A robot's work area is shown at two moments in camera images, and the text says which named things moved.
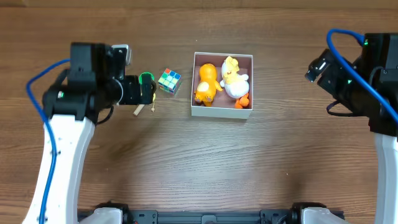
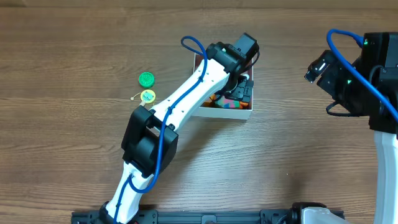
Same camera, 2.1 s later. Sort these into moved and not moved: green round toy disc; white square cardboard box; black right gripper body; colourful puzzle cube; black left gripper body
Moved: black left gripper body; colourful puzzle cube
Not moved: black right gripper body; green round toy disc; white square cardboard box
